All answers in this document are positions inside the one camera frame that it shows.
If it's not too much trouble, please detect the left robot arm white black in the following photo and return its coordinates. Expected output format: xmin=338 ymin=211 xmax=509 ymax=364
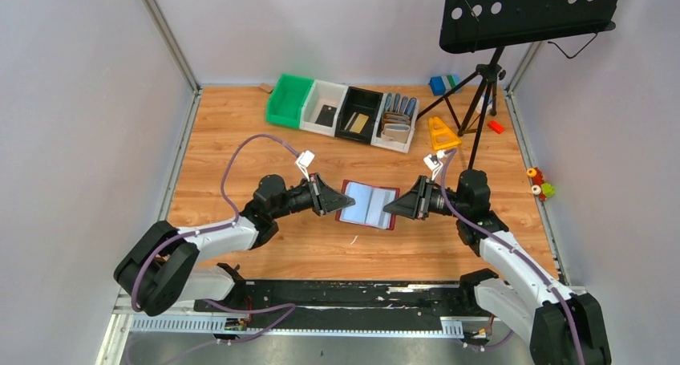
xmin=113 ymin=173 xmax=355 ymax=317

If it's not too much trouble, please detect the white plastic bin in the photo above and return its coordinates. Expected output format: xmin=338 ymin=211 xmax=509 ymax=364
xmin=299 ymin=80 xmax=349 ymax=136

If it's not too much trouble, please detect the black credit card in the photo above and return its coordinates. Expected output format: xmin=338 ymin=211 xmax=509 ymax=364
xmin=314 ymin=104 xmax=337 ymax=128

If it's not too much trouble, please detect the gold credit card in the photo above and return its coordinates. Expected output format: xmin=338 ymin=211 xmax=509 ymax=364
xmin=344 ymin=112 xmax=369 ymax=134

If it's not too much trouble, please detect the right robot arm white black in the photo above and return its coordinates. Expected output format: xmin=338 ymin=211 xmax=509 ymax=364
xmin=383 ymin=169 xmax=612 ymax=364

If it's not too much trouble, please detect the black music stand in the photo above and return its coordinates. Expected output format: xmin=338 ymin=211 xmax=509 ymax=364
xmin=432 ymin=0 xmax=618 ymax=168

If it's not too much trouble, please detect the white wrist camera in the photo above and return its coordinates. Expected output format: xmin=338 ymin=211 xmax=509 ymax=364
xmin=295 ymin=150 xmax=315 ymax=180
xmin=423 ymin=150 xmax=447 ymax=181

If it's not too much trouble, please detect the yellow triangular toy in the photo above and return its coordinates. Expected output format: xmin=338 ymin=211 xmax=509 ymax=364
xmin=427 ymin=116 xmax=462 ymax=152

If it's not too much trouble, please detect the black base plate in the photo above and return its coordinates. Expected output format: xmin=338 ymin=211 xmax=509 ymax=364
xmin=217 ymin=279 xmax=491 ymax=318

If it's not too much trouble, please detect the small red block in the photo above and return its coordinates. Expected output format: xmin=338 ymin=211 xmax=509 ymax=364
xmin=488 ymin=120 xmax=505 ymax=135

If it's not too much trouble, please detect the colourful toy car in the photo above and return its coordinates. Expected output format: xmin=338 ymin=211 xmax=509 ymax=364
xmin=526 ymin=167 xmax=556 ymax=201

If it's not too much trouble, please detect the white bin with tools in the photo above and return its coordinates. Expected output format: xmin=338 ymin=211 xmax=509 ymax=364
xmin=370 ymin=91 xmax=419 ymax=153

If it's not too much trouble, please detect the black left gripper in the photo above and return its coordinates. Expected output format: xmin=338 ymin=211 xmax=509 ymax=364
xmin=272 ymin=173 xmax=355 ymax=220

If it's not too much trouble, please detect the black plastic bin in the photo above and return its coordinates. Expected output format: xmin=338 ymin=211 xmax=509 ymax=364
xmin=334 ymin=87 xmax=383 ymax=144

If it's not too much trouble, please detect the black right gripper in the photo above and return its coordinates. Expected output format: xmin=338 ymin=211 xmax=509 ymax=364
xmin=382 ymin=175 xmax=467 ymax=220

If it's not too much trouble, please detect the aluminium frame rail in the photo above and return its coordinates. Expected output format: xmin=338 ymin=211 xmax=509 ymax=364
xmin=95 ymin=278 xmax=612 ymax=365

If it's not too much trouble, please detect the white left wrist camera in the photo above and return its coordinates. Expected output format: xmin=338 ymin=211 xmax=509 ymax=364
xmin=295 ymin=150 xmax=315 ymax=180

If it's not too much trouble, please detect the green plastic bin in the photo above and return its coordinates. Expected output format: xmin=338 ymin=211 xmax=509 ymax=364
xmin=265 ymin=74 xmax=314 ymax=128

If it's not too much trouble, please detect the red leather card holder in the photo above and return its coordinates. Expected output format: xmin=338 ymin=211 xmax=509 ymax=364
xmin=335 ymin=180 xmax=399 ymax=230

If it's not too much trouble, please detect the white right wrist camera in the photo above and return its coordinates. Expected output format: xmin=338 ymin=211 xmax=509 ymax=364
xmin=423 ymin=150 xmax=447 ymax=181

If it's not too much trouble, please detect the blue green block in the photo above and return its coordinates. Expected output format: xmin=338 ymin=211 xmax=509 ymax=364
xmin=428 ymin=74 xmax=460 ymax=96

